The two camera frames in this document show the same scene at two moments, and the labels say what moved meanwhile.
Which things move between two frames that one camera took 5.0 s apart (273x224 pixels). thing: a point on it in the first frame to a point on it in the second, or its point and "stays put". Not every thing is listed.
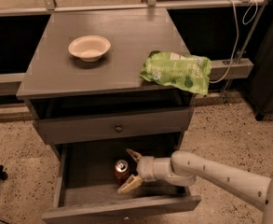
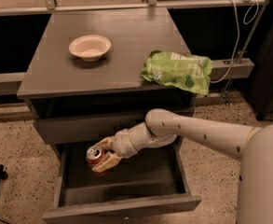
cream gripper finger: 132,182 to 111,160
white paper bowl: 89,48 stays put
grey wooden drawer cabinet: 99,110 stays put
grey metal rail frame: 221,70 stays put
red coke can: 121,171 to 94,155
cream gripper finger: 137,156 to 107,144
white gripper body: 145,169 to 122,145
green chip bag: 183,71 stays put
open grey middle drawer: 83,184 stays put
